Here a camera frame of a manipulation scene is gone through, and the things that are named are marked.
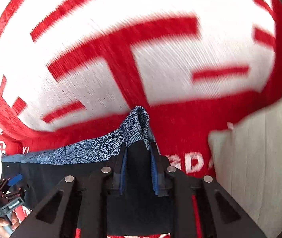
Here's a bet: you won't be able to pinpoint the person's left hand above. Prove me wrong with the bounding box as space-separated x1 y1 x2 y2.
0 212 20 238

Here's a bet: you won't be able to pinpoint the red sofa cover white characters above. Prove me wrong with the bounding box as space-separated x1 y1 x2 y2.
0 0 282 238

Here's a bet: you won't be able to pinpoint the beige cushion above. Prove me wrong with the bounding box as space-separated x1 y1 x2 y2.
208 98 282 237

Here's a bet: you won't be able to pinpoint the black pants with blue waistband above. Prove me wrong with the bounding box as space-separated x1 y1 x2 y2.
2 106 173 237

